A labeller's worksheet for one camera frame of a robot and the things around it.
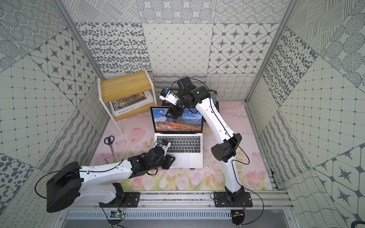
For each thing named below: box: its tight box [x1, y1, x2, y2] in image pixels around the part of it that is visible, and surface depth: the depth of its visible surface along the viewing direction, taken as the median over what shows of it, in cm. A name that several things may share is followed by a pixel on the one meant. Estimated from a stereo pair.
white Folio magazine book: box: [108, 90, 155, 117], surface depth 95 cm
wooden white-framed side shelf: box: [97, 68, 157, 134], surface depth 85 cm
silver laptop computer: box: [149, 106, 205, 169], surface depth 87 cm
